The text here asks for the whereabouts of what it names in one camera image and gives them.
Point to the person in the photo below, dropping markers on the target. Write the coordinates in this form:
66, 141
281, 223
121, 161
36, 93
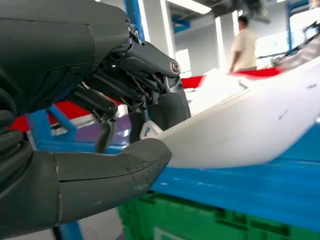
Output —
244, 49

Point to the ceiling light panel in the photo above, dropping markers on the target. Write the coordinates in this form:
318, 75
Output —
189, 6

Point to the red plastic part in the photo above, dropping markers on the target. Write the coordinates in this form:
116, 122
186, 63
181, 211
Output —
263, 72
72, 109

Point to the green plastic crate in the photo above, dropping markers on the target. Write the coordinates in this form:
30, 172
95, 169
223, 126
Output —
200, 222

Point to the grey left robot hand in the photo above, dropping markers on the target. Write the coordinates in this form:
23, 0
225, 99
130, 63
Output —
50, 49

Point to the purple plastic part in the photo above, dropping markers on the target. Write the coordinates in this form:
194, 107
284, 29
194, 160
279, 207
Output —
120, 129

